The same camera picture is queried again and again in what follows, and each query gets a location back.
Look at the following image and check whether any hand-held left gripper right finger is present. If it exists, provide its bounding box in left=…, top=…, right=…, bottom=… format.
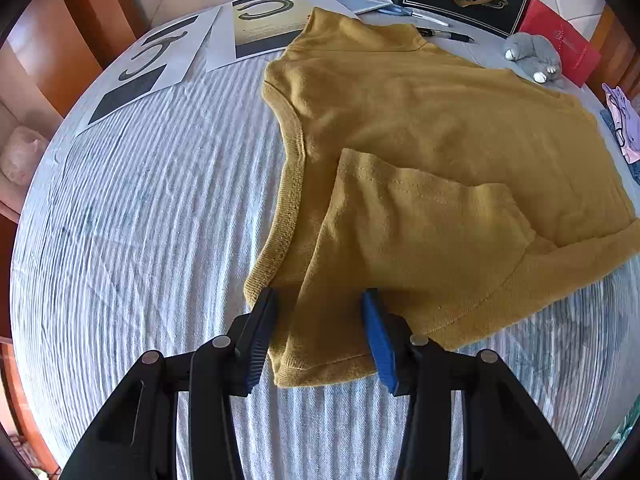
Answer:
left=361, top=287, right=581, bottom=480

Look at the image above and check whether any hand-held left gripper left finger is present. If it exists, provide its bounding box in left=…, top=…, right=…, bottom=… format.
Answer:
left=60, top=287, right=280, bottom=480

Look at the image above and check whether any mustard yellow t-shirt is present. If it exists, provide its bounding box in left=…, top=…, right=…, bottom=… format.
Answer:
left=243, top=7, right=640, bottom=389

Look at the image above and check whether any striped white tablecloth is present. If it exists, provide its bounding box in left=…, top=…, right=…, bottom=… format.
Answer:
left=10, top=0, right=640, bottom=480

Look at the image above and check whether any printed paper sheet black rectangle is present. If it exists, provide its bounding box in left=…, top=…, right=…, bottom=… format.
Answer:
left=74, top=7, right=221, bottom=137

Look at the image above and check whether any translucent plastic bag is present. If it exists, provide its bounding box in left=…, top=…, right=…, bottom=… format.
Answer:
left=0, top=125, right=52, bottom=184

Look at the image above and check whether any printed paper sheet beige picture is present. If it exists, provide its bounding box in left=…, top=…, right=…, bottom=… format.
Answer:
left=205, top=0, right=363, bottom=73

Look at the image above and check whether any black pen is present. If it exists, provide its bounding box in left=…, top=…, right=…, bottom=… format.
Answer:
left=415, top=27, right=475, bottom=44

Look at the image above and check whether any grey plush toy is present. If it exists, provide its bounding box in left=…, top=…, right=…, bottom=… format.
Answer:
left=503, top=32, right=563, bottom=84

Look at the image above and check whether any pink cloth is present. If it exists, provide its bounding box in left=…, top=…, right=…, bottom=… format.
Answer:
left=601, top=83, right=640, bottom=163

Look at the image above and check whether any white paper sheet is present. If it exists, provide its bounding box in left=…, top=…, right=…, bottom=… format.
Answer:
left=327, top=0, right=401, bottom=15

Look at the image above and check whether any red gift bag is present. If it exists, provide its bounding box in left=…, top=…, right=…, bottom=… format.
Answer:
left=517, top=0, right=602, bottom=87

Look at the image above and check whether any wooden chair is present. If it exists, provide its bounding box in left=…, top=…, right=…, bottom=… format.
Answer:
left=0, top=0, right=151, bottom=121

